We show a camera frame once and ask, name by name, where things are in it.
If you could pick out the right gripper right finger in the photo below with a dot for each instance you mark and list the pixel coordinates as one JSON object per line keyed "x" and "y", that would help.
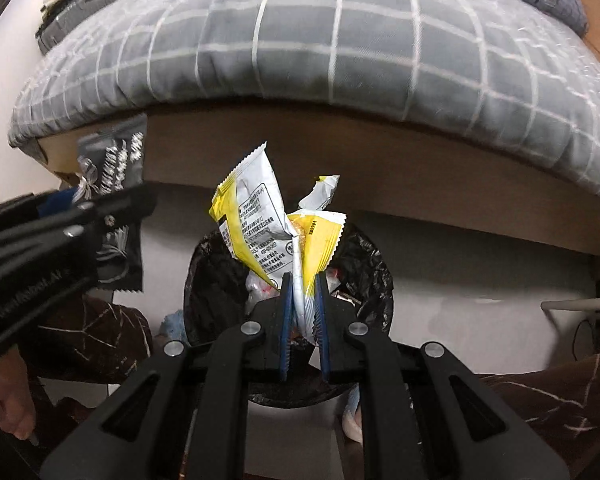
{"x": 425, "y": 415}

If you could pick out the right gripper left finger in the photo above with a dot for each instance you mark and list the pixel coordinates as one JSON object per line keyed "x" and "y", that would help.
{"x": 183, "y": 413}

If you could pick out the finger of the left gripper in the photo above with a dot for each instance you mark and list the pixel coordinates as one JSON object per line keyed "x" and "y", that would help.
{"x": 107, "y": 213}
{"x": 58, "y": 202}

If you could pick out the black snack wrapper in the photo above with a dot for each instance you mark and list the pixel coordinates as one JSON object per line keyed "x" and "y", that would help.
{"x": 111, "y": 165}

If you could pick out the yellow snack wrapper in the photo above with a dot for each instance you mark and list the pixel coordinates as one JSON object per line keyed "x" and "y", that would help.
{"x": 249, "y": 210}

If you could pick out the pink white plastic bag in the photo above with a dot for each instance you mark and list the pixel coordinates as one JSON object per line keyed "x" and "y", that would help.
{"x": 258, "y": 290}

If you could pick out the black lined trash bin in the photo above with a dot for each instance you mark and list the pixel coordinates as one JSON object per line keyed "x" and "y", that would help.
{"x": 216, "y": 295}

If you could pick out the person's left hand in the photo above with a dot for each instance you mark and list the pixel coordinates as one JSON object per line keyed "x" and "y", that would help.
{"x": 17, "y": 411}

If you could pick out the grey suitcase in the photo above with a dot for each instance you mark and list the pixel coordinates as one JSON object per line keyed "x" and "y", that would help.
{"x": 66, "y": 17}

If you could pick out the grey checkered bed sheet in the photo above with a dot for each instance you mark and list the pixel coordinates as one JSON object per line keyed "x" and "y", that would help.
{"x": 496, "y": 72}

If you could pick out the wooden bed frame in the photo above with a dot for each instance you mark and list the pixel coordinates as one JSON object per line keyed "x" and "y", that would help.
{"x": 401, "y": 169}

